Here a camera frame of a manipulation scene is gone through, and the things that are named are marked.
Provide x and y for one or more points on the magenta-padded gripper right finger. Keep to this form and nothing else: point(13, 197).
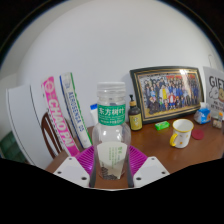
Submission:
point(151, 171)

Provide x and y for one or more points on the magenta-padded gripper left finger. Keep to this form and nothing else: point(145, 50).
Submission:
point(71, 171)

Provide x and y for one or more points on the clear green-labelled drink bottle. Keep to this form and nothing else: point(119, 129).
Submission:
point(111, 133)

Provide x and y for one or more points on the brown wooden chair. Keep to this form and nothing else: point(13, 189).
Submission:
point(50, 133)

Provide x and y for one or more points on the small green packet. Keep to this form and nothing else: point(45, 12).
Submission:
point(162, 125)

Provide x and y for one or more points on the dark yellow-labelled pump bottle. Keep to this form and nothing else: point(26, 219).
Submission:
point(135, 120)

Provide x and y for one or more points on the pink shuttlecock tube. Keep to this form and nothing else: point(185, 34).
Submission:
point(60, 116)

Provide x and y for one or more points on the flat round red coaster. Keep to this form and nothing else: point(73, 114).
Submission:
point(198, 134)

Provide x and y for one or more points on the white blue-capped lotion bottle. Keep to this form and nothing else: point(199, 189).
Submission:
point(93, 115)

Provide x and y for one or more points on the white green shuttlecock tube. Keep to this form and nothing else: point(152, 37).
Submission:
point(76, 110)

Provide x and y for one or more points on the white flat panel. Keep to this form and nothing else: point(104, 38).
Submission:
point(23, 123)

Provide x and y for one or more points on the blue tissue pack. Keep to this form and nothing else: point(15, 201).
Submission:
point(202, 115)

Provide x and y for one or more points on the framed group photo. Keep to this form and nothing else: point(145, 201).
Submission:
point(166, 95)

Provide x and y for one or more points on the small patterned snack packet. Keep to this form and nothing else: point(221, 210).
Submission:
point(216, 124)

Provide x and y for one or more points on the colourful puzzle cube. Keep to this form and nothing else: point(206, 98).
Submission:
point(220, 115)

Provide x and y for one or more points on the white printed paper gift bag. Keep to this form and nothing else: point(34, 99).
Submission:
point(215, 90)

